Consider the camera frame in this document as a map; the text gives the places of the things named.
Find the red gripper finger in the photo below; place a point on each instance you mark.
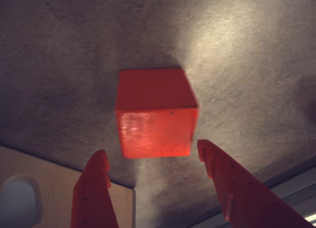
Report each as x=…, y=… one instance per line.
x=93, y=193
x=247, y=201

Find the red wooden cube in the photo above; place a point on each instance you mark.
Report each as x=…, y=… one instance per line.
x=155, y=114

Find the wooden shape sorter box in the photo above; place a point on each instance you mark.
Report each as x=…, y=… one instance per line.
x=56, y=178

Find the brown table mat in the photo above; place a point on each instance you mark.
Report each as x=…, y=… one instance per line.
x=74, y=65

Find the aluminium profile rail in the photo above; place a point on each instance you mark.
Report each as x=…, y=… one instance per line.
x=296, y=188

